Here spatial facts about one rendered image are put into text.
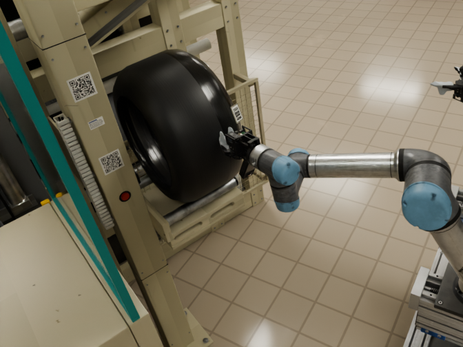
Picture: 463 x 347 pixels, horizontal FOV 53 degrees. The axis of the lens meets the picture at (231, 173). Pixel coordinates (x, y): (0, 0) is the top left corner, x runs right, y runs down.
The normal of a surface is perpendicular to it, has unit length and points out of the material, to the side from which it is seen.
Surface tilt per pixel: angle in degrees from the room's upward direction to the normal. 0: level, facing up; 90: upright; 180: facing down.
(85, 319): 0
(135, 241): 90
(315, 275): 0
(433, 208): 84
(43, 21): 90
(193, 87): 37
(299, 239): 0
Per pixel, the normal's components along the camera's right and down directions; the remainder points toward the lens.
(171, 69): 0.03, -0.60
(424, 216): -0.41, 0.54
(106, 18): 0.58, 0.45
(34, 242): -0.14, -0.76
